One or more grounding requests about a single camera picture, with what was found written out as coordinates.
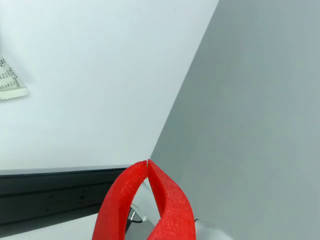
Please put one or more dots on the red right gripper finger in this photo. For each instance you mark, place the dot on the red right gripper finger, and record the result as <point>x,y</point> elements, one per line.
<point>175,210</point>

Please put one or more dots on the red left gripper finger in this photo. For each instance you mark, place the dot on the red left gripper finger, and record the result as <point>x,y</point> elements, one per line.
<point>115,205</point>

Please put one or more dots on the white snack packet black print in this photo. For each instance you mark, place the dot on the white snack packet black print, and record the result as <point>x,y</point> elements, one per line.
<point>10,82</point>

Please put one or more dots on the black aluminium rail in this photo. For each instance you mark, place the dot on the black aluminium rail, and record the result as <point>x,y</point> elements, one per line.
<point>50,197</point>

